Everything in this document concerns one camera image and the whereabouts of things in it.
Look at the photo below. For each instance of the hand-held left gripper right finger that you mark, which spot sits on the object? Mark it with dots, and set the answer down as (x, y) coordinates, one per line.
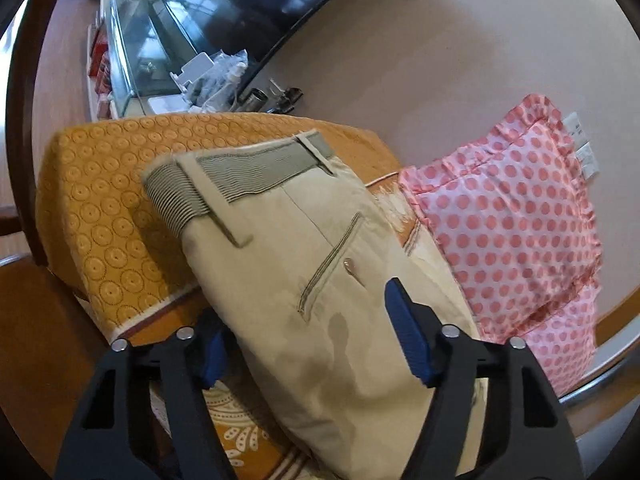
(406, 332)

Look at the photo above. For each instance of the clear plastic bags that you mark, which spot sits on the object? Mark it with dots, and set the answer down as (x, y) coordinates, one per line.
(225, 75)

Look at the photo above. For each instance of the white plastic box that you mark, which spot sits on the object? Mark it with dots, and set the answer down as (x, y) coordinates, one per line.
(195, 70)

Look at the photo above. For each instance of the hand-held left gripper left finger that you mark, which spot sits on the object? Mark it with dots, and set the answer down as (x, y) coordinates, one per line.
(212, 356)

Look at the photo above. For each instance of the metal canister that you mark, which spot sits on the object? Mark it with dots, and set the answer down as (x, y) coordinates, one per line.
(256, 99)

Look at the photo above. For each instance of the black television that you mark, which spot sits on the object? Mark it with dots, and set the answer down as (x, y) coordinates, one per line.
(260, 5)

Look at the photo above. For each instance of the orange patterned bedspread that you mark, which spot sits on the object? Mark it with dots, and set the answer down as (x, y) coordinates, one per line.
(100, 200)

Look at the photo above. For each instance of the beige pants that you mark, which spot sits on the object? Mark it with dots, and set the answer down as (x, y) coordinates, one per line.
(300, 260)

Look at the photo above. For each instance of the red boxes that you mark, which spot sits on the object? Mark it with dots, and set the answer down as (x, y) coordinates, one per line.
(102, 67)

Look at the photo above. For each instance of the pink polka-dot pillow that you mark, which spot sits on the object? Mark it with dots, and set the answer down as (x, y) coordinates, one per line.
(510, 240)

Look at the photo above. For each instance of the glass-top cabinet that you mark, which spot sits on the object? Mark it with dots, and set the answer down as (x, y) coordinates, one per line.
(140, 50)

